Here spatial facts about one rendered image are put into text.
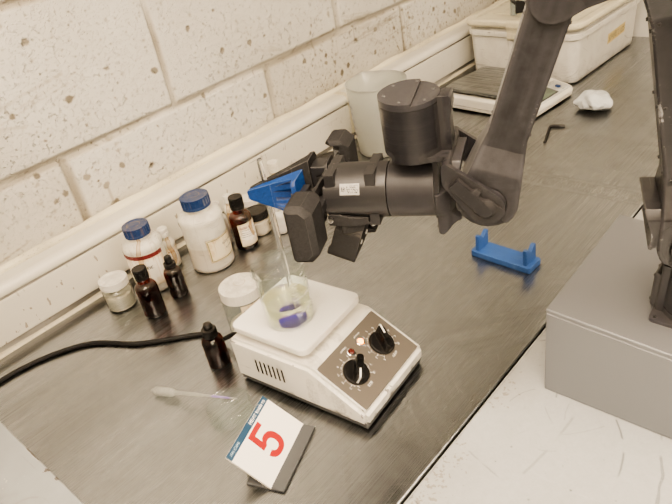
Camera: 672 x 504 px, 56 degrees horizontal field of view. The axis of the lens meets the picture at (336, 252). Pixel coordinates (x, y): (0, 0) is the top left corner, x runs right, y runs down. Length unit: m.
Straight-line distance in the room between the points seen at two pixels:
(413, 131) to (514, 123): 0.09
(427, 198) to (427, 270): 0.37
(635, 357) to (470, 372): 0.20
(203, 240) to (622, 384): 0.65
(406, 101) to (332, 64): 0.88
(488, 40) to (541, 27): 1.17
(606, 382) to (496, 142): 0.29
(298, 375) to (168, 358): 0.24
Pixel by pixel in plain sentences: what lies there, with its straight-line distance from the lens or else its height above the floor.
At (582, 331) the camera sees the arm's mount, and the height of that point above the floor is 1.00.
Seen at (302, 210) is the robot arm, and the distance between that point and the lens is 0.58.
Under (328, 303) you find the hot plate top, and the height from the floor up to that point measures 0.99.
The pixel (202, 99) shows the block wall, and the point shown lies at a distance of 1.21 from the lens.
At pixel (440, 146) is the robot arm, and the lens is 0.60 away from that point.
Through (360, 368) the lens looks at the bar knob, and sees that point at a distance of 0.73.
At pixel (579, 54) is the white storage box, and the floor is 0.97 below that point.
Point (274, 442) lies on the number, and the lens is 0.74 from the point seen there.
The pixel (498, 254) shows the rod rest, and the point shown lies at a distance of 0.98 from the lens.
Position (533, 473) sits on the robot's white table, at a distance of 0.71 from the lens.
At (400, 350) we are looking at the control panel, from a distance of 0.78.
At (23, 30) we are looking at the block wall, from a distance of 1.05.
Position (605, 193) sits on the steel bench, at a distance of 1.17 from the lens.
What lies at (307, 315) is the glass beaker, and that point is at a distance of 0.76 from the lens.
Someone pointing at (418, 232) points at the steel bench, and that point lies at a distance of 1.07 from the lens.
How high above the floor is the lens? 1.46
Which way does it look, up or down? 32 degrees down
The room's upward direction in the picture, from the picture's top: 11 degrees counter-clockwise
